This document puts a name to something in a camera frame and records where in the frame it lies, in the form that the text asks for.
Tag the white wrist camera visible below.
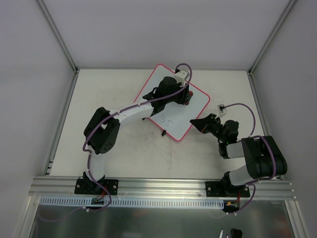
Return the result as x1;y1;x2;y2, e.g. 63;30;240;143
217;104;227;118
174;70;190;87

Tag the black object bottom edge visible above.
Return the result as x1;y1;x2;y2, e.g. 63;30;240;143
231;229;243;238

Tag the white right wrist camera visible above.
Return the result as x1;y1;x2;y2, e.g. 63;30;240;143
217;104;227;118

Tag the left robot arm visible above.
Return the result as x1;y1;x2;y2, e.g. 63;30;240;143
83;76;192;193

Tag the red whiteboard eraser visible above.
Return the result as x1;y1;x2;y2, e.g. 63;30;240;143
186;91;193;105

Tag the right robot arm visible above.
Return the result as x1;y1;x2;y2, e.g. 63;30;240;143
190;114;288;197

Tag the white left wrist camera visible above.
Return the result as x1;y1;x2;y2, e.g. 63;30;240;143
174;70;190;87

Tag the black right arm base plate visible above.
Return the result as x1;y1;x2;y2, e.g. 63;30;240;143
205;181;250;198

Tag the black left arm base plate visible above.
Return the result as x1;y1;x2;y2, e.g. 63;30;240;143
74;174;119;195

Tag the right aluminium frame post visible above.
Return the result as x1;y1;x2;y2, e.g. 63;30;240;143
247;0;298;75

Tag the left aluminium frame post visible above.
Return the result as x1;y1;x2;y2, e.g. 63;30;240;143
35;0;78;73

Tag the aluminium frame post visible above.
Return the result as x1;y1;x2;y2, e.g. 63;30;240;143
35;0;78;73
247;0;298;75

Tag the pink framed whiteboard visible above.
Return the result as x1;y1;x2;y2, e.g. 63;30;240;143
134;64;211;141

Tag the slotted white cable duct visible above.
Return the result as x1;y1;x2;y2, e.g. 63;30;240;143
39;196;224;210

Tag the aluminium mounting rail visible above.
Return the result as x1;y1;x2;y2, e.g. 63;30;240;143
28;176;297;200

